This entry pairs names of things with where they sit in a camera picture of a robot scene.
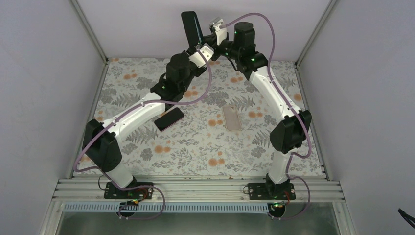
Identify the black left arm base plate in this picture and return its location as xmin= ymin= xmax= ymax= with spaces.
xmin=103 ymin=182 xmax=154 ymax=200

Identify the beige phone case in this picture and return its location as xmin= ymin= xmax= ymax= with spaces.
xmin=222 ymin=105 xmax=242 ymax=132

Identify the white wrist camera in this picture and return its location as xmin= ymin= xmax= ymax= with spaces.
xmin=189 ymin=44 xmax=214 ymax=68
xmin=209 ymin=17 xmax=228 ymax=46

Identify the black smartphone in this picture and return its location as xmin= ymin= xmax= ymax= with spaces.
xmin=154 ymin=107 xmax=184 ymax=131
xmin=181 ymin=11 xmax=203 ymax=48

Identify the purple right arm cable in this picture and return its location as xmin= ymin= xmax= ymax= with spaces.
xmin=225 ymin=12 xmax=314 ymax=220

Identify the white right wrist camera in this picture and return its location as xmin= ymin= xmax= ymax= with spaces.
xmin=209 ymin=17 xmax=228 ymax=46

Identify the aluminium frame post right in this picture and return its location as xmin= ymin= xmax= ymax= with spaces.
xmin=295 ymin=0 xmax=338 ymax=68

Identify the aluminium frame post left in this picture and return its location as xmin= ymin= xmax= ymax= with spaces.
xmin=69 ymin=0 xmax=108 ymax=64

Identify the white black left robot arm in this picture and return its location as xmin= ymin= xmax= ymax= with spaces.
xmin=77 ymin=44 xmax=214 ymax=198

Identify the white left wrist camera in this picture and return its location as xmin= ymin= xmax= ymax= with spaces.
xmin=189 ymin=44 xmax=214 ymax=68

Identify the slotted grey cable duct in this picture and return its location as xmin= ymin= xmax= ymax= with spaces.
xmin=63 ymin=202 xmax=269 ymax=214

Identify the aluminium front rail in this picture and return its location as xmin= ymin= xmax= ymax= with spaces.
xmin=52 ymin=175 xmax=345 ymax=203

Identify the black object at edge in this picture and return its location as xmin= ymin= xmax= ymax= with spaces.
xmin=397 ymin=209 xmax=415 ymax=228

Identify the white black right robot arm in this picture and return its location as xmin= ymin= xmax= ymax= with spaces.
xmin=203 ymin=19 xmax=312 ymax=199

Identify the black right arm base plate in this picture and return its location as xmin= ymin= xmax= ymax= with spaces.
xmin=243 ymin=183 xmax=296 ymax=200

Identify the aluminium frame post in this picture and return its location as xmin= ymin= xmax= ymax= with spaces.
xmin=295 ymin=0 xmax=338 ymax=68
xmin=69 ymin=0 xmax=108 ymax=64

